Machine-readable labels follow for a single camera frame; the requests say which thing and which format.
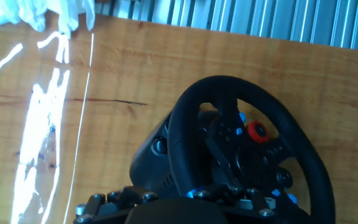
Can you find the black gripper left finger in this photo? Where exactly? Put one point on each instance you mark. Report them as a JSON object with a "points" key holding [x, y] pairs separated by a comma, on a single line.
{"points": [[104, 205]]}

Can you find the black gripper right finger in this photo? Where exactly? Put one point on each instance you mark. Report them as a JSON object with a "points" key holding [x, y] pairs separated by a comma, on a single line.
{"points": [[253, 205]]}

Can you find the black racing steering wheel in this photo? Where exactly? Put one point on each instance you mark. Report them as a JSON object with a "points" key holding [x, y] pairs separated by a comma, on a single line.
{"points": [[182, 140]]}

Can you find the crumpled white plastic sheet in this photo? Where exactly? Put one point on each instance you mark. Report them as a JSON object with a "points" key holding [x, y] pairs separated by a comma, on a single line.
{"points": [[26, 12]]}

